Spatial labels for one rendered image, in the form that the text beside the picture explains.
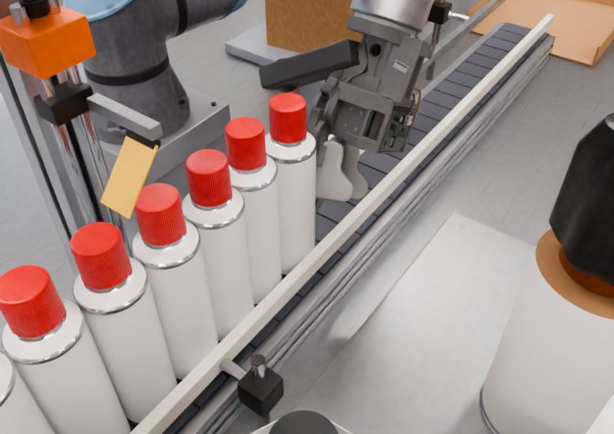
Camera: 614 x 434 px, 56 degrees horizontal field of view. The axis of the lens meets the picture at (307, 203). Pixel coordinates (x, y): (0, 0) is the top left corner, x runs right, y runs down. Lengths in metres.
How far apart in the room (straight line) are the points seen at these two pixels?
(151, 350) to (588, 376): 0.31
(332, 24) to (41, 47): 0.70
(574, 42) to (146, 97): 0.84
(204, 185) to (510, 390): 0.29
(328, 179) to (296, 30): 0.54
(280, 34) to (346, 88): 0.55
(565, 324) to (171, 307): 0.29
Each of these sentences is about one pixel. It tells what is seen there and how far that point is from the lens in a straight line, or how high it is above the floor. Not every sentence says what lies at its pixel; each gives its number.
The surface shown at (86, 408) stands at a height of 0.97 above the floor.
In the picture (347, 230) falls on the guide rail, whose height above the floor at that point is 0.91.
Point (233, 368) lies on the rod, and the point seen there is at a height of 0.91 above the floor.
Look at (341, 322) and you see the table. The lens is 0.65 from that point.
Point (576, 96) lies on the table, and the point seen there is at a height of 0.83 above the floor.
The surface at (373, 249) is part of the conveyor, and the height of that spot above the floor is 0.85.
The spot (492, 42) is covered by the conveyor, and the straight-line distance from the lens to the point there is 1.13.
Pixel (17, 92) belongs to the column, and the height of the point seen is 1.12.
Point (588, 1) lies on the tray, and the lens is 1.50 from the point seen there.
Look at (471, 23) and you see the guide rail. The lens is 0.98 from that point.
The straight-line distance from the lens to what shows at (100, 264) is 0.40.
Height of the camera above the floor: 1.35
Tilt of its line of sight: 42 degrees down
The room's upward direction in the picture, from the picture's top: straight up
